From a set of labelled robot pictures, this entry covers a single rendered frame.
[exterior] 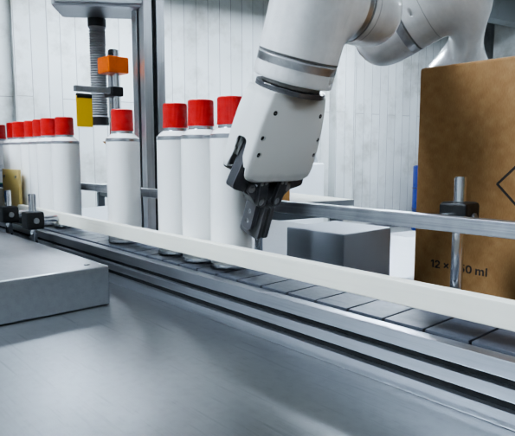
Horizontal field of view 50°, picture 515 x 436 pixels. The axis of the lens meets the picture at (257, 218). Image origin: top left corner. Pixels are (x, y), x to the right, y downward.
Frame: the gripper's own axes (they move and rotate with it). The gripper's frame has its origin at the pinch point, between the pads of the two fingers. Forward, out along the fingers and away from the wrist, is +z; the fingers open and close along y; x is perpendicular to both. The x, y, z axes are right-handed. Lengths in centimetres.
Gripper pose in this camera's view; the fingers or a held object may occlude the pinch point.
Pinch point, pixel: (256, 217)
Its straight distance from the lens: 63.4
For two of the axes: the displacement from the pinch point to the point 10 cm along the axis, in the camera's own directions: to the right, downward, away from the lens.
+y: -7.4, 0.8, -6.6
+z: -2.3, 9.0, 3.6
